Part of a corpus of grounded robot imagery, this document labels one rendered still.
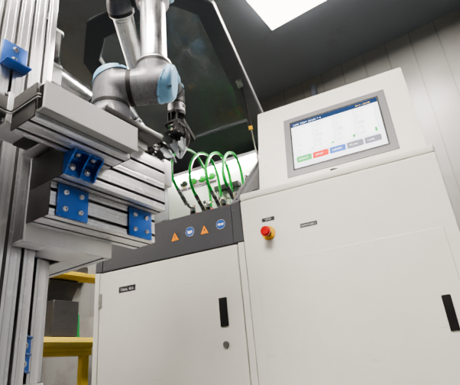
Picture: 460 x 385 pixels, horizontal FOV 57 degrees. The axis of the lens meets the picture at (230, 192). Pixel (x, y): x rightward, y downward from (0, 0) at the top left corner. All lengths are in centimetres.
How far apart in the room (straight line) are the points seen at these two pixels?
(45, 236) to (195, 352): 72
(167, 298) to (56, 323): 274
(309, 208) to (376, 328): 45
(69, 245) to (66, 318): 323
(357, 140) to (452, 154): 172
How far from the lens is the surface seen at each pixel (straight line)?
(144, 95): 137
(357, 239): 147
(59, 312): 440
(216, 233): 165
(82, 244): 125
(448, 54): 393
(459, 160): 353
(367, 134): 191
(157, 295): 174
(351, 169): 155
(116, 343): 183
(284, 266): 151
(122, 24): 174
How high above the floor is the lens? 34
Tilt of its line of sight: 23 degrees up
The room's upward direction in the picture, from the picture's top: 5 degrees counter-clockwise
